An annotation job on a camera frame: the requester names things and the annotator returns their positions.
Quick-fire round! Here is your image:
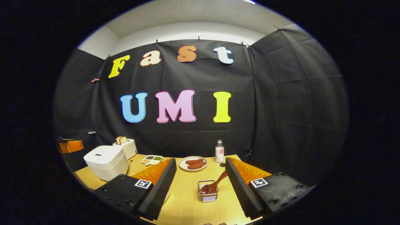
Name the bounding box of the dark wooden spoon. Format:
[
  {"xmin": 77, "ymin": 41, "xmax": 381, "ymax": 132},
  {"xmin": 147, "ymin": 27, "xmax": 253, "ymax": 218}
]
[{"xmin": 200, "ymin": 171, "xmax": 228, "ymax": 195}]

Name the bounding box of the black backdrop cloth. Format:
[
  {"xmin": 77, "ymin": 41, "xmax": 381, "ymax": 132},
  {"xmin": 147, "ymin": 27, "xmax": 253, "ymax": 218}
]
[{"xmin": 53, "ymin": 24, "xmax": 349, "ymax": 188}]

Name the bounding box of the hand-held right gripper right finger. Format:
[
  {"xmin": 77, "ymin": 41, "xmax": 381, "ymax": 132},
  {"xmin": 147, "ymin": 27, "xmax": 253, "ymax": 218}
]
[{"xmin": 225, "ymin": 157, "xmax": 313, "ymax": 220}]

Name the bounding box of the white rice cooker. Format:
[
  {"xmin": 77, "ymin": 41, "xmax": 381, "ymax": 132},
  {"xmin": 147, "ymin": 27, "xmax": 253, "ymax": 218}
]
[{"xmin": 83, "ymin": 145, "xmax": 129, "ymax": 182}]

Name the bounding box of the white divided grain dish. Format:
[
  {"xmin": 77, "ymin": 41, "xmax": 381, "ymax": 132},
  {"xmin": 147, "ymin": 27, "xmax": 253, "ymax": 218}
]
[{"xmin": 141, "ymin": 155, "xmax": 163, "ymax": 166}]

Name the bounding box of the white round plate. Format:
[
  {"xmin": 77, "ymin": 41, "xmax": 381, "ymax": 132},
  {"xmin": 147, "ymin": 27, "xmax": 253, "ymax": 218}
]
[{"xmin": 179, "ymin": 156, "xmax": 208, "ymax": 172}]

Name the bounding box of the clear bottle pink label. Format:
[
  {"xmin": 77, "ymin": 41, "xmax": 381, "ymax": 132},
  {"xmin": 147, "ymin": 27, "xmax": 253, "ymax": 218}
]
[{"xmin": 215, "ymin": 140, "xmax": 225, "ymax": 163}]

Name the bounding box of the white toaster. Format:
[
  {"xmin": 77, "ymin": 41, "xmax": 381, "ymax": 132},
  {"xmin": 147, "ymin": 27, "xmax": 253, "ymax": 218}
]
[{"xmin": 112, "ymin": 139, "xmax": 138, "ymax": 160}]

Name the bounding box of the wire chopstick holder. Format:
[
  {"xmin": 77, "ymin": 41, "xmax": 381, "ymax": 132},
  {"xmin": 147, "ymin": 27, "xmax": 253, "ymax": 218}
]
[{"xmin": 197, "ymin": 180, "xmax": 219, "ymax": 203}]

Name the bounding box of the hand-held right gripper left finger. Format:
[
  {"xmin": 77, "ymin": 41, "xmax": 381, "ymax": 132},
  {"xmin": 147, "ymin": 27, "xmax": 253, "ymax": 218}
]
[{"xmin": 94, "ymin": 158, "xmax": 177, "ymax": 222}]

